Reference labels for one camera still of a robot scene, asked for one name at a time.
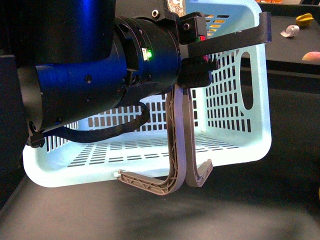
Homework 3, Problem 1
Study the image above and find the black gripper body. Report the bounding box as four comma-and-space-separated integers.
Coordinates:
164, 0, 219, 88

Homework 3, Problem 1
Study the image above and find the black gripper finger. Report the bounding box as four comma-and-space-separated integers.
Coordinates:
187, 12, 272, 57

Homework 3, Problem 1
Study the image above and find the black display tray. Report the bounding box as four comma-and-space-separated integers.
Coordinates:
259, 3, 320, 75

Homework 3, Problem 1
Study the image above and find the yellow starfruit far right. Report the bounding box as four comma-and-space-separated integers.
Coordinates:
295, 13, 314, 28

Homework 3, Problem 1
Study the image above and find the pink peach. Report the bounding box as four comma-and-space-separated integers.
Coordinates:
302, 51, 320, 62

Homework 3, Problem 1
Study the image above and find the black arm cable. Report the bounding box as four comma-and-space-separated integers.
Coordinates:
43, 101, 151, 143

